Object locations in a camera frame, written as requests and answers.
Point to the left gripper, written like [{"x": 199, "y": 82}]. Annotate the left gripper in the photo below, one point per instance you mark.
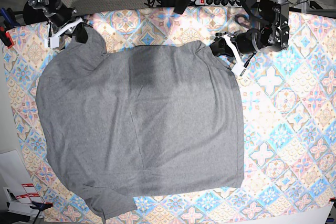
[{"x": 247, "y": 43}]

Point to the white power strip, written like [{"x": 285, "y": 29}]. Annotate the white power strip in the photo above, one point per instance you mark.
[{"x": 228, "y": 3}]

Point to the grey T-shirt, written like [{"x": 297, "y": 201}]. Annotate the grey T-shirt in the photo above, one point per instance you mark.
[{"x": 148, "y": 121}]

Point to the patterned tablecloth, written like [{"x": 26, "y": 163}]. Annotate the patterned tablecloth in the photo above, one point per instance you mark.
[{"x": 289, "y": 129}]

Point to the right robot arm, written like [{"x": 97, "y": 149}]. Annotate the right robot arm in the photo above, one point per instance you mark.
[{"x": 53, "y": 31}]

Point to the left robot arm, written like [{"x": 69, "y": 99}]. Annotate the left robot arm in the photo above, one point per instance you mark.
[{"x": 266, "y": 23}]

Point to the black round stool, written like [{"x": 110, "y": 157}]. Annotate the black round stool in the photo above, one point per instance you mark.
[{"x": 30, "y": 15}]

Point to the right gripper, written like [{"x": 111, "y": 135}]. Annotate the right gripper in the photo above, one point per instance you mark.
[{"x": 61, "y": 16}]

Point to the red table clamp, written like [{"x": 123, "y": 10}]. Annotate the red table clamp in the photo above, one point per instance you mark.
[{"x": 6, "y": 38}]

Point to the black centre post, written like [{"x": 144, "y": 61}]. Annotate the black centre post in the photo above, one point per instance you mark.
[{"x": 181, "y": 6}]

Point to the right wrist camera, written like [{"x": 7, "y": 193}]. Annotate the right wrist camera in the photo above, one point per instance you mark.
[{"x": 52, "y": 42}]

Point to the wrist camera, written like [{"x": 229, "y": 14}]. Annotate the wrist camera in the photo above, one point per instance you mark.
[
  {"x": 238, "y": 70},
  {"x": 52, "y": 42}
]

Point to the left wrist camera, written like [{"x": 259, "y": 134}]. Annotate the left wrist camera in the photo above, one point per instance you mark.
[{"x": 238, "y": 70}]

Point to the white box with labels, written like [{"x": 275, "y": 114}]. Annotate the white box with labels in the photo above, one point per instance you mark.
[{"x": 18, "y": 188}]

